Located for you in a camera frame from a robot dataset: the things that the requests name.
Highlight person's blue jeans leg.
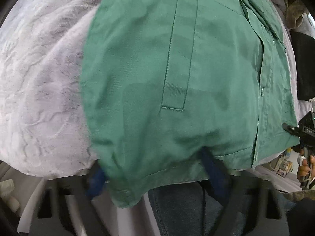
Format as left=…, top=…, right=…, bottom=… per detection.
left=148, top=183, right=297, bottom=236

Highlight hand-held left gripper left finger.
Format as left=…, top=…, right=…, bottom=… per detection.
left=36, top=161, right=110, bottom=236

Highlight black cloth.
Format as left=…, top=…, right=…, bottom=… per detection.
left=290, top=31, right=315, bottom=102

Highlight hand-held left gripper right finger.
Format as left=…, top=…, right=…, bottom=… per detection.
left=200, top=149, right=283, bottom=236

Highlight person's right hand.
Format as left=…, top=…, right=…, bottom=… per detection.
left=296, top=150, right=315, bottom=190

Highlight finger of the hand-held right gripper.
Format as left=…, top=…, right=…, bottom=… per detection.
left=282, top=122, right=300, bottom=137

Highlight olive brown cloth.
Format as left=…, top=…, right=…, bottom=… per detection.
left=278, top=0, right=310, bottom=30

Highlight purple embossed blanket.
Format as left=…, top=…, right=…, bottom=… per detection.
left=0, top=0, right=315, bottom=195

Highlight green work jacket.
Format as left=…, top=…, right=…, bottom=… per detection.
left=80, top=0, right=301, bottom=209

